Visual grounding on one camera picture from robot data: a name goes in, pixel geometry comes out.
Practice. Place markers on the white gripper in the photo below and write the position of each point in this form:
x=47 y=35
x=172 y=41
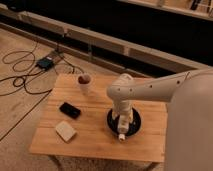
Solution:
x=123 y=108

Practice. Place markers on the white plastic bottle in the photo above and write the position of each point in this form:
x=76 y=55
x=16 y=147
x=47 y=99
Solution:
x=123 y=127

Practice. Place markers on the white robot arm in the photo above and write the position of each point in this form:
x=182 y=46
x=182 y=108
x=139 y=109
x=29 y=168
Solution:
x=189 y=132

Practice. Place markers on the black round bowl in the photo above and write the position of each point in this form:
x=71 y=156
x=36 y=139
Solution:
x=133 y=127

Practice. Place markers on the wooden folding table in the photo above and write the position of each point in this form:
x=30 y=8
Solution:
x=93 y=138

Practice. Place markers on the white cup with brown ball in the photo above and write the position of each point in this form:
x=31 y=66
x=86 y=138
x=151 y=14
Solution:
x=84 y=81

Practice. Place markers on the black smartphone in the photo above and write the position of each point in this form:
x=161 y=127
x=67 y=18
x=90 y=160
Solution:
x=70 y=110

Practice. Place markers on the beige square sponge block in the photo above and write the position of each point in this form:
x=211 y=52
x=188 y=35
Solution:
x=65 y=131

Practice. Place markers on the long wooden floor beam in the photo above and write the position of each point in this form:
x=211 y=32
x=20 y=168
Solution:
x=134 y=51

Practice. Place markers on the blue power box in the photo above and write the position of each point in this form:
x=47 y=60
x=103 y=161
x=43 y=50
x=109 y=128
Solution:
x=45 y=63

